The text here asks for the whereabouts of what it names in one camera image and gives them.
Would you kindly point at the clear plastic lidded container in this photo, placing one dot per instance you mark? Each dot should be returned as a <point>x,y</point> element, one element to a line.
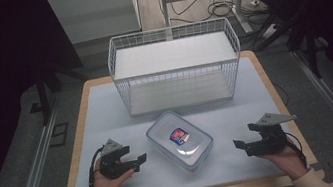
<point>180,142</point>

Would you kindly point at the black metal stand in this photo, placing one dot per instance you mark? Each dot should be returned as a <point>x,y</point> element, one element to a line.
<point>312,50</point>
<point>43,99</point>

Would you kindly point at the dark floor grate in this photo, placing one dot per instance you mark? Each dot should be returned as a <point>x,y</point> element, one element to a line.
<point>59,134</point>

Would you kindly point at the person's right hand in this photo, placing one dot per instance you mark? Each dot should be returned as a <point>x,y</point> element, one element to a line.
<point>285,160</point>

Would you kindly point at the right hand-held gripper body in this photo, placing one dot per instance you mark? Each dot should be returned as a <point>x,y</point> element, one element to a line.
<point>269,139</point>

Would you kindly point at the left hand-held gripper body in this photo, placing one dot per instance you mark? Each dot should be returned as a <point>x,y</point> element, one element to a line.
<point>111,164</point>

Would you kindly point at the pale table mat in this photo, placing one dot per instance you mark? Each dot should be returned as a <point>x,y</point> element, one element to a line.
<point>107,116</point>

